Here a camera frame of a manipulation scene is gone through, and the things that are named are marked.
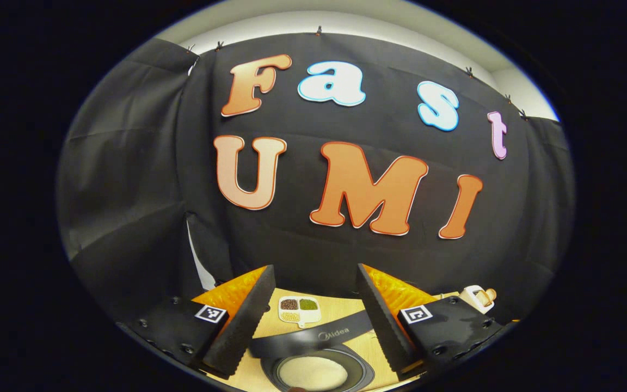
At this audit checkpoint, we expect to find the white toaster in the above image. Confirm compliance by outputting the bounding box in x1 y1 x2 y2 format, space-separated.
459 285 496 315

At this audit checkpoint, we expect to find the black backdrop cloth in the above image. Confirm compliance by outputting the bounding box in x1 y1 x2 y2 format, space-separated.
57 32 575 311

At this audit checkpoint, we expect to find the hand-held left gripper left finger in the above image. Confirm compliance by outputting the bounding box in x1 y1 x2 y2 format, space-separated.
127 265 277 380

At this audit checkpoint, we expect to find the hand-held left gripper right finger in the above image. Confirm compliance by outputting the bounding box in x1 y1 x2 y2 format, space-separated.
356 264 505 380

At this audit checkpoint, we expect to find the white divided dish of beans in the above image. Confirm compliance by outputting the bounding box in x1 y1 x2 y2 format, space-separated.
278 297 322 328

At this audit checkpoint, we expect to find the grey rice cooker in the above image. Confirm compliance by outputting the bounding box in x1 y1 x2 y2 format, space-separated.
248 310 377 392

